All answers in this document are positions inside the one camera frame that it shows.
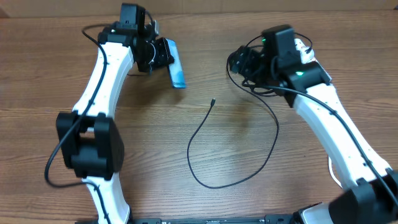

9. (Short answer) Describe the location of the white charger plug adapter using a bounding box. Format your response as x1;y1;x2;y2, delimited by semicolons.
295;43;315;64

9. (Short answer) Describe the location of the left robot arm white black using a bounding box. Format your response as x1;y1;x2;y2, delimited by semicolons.
44;3;186;223

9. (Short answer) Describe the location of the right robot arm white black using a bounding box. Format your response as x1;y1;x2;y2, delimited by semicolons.
227;25;397;223

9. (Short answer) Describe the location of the black USB charging cable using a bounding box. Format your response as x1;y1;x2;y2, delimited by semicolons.
187;32;313;190

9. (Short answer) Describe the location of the white power strip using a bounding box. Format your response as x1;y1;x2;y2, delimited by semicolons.
293;39;331;88

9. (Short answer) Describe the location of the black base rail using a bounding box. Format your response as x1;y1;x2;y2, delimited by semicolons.
74;213;299;224

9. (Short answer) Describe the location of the Samsung Galaxy smartphone blue screen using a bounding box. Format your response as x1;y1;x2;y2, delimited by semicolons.
166;39;187;89

